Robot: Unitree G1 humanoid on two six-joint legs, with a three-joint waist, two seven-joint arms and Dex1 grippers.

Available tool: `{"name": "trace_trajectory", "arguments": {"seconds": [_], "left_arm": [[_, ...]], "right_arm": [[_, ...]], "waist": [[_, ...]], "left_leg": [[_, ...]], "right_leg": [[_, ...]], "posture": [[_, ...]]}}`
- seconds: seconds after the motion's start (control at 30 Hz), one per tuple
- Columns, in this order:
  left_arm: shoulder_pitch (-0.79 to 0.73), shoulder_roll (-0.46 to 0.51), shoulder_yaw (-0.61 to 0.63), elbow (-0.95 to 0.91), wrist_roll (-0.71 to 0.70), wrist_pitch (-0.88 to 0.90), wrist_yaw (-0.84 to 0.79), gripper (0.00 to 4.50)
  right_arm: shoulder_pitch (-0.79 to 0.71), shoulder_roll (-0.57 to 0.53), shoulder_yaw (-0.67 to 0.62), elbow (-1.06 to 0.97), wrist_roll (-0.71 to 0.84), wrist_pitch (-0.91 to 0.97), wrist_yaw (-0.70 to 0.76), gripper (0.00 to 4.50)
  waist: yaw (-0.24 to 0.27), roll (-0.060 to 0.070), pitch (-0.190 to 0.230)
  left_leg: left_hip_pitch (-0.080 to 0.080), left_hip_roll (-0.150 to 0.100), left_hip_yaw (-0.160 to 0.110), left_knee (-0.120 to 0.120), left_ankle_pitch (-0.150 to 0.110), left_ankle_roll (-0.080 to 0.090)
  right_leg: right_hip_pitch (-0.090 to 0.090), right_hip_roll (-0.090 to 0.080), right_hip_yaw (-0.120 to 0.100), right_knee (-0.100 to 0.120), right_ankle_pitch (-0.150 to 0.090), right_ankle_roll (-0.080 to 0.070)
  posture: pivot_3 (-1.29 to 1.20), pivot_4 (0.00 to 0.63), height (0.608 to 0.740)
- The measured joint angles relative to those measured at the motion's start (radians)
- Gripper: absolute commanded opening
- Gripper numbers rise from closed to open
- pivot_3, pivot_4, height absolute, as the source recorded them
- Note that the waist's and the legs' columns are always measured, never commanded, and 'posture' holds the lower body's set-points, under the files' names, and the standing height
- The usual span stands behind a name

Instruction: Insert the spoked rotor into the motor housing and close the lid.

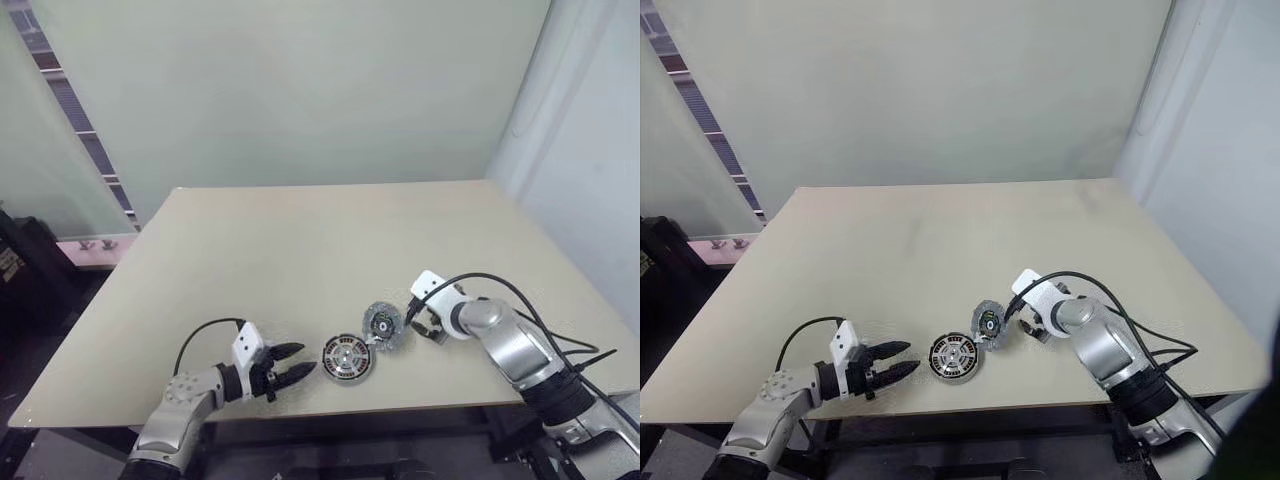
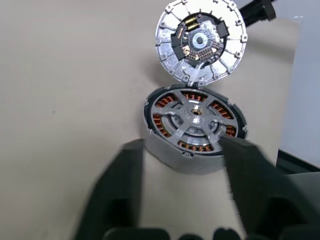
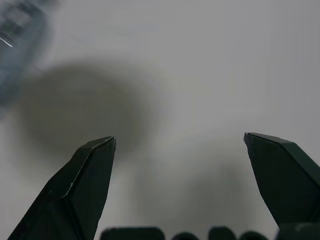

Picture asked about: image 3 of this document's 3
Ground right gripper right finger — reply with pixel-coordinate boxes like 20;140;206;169
243;132;320;229

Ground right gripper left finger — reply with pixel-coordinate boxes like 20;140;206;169
6;136;118;240

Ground round motor housing copper windings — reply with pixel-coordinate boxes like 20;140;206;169
0;0;55;118

